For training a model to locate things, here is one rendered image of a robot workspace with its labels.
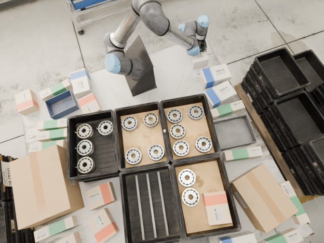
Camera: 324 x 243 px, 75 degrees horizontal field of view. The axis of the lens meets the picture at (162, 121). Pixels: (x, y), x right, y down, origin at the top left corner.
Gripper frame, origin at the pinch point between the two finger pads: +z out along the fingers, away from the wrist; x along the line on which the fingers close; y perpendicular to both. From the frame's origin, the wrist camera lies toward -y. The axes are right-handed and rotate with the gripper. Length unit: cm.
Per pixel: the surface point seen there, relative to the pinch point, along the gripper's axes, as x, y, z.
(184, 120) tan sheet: -27, 55, -7
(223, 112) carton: 2, 54, 0
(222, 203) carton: -22, 108, -14
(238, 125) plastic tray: 11, 64, 6
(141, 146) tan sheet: -58, 64, -7
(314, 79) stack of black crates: 115, 28, 49
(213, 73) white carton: 5.2, 22.8, -2.7
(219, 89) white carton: 4.3, 36.8, -2.7
